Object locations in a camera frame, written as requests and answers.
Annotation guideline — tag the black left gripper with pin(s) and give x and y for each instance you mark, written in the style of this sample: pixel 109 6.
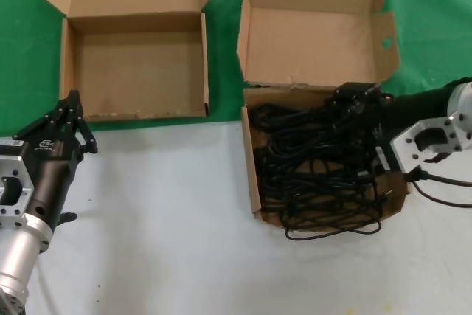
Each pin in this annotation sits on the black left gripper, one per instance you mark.
pixel 48 171

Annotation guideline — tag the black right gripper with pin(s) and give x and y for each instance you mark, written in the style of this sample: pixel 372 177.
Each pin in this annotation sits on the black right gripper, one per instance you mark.
pixel 416 106

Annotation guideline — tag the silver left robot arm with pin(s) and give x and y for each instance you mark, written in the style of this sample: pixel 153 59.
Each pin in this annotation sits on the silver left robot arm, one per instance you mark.
pixel 18 256

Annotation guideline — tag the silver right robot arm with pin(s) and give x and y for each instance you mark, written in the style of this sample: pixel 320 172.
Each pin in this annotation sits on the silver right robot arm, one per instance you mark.
pixel 462 101

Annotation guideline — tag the open brown cardboard box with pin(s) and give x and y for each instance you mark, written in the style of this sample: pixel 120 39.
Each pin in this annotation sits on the open brown cardboard box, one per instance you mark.
pixel 140 71
pixel 313 42

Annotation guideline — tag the green table cloth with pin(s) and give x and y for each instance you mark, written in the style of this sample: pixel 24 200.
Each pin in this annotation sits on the green table cloth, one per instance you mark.
pixel 22 53

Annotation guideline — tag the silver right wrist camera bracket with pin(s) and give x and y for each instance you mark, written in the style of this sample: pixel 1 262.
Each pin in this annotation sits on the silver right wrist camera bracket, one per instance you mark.
pixel 402 145

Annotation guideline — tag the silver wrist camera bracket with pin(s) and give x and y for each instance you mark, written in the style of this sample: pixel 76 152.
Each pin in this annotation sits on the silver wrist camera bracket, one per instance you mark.
pixel 14 165
pixel 402 145

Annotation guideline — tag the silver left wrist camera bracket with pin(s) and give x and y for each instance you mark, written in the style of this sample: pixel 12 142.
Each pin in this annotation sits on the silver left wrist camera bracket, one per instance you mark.
pixel 14 165

